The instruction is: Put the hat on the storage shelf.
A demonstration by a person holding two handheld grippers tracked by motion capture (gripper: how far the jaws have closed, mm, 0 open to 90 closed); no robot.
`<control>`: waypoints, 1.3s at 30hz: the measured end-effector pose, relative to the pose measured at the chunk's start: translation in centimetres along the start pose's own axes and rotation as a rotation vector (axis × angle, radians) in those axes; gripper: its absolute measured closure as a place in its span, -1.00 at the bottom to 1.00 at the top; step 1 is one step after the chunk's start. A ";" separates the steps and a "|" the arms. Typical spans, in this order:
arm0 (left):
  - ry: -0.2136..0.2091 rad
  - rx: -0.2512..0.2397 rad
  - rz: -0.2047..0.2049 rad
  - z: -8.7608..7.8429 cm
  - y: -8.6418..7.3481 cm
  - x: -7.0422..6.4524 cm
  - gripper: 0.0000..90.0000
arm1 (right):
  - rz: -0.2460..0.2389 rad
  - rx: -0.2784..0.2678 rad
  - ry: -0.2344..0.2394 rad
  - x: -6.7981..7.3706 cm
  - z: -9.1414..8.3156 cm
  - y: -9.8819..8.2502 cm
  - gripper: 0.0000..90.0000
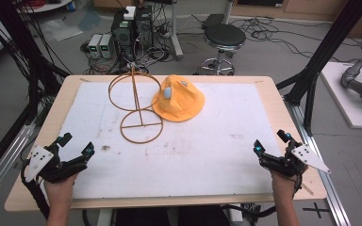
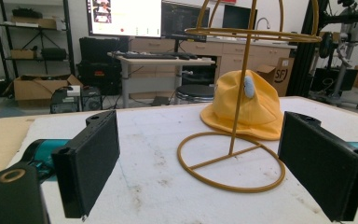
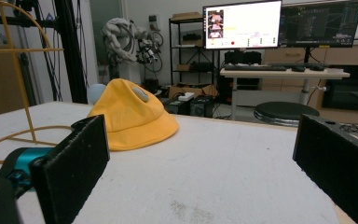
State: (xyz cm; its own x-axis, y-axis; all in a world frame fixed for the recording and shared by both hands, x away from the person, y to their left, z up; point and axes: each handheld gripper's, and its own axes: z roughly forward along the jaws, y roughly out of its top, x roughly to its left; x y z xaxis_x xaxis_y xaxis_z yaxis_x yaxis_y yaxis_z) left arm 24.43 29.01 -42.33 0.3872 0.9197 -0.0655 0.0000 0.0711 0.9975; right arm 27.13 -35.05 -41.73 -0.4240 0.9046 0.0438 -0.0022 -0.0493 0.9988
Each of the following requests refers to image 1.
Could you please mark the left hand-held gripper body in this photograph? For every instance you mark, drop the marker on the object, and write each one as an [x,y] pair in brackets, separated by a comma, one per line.
[45,168]

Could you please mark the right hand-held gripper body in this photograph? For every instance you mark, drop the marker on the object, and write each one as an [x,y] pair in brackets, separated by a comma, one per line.
[295,160]

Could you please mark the yellow bucket hat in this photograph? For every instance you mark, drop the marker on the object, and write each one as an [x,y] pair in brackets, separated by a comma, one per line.
[179,100]

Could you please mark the person's left hand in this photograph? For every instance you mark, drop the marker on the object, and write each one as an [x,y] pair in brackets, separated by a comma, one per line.
[60,190]

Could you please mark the person's right hand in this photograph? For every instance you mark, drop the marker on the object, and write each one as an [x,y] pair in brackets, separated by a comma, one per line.
[283,186]

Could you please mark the white board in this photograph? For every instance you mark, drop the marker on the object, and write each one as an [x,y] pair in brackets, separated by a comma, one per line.
[348,106]

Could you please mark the white table mat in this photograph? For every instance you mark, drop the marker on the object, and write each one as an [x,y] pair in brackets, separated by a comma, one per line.
[185,157]

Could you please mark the grey power supply unit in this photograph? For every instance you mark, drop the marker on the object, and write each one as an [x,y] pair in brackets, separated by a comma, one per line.
[95,45]
[106,45]

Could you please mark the person's dark trousers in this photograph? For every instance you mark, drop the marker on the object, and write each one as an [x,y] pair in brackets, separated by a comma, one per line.
[172,216]

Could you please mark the black round stool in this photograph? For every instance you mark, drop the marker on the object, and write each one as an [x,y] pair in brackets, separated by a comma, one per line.
[224,37]

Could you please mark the black computer tower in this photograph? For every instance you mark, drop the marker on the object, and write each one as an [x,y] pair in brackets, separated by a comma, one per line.
[123,34]
[144,26]

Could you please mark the white box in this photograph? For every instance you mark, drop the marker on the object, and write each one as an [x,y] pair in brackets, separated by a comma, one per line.
[129,12]

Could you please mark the white desk leg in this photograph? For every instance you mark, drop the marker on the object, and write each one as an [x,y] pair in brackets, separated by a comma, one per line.
[176,31]

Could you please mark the aluminium rail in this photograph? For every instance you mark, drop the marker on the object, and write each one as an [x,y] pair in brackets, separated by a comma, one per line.
[326,188]
[3,166]

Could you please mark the black metal frame stand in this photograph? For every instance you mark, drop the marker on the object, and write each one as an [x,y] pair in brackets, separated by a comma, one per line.
[22,56]
[330,47]

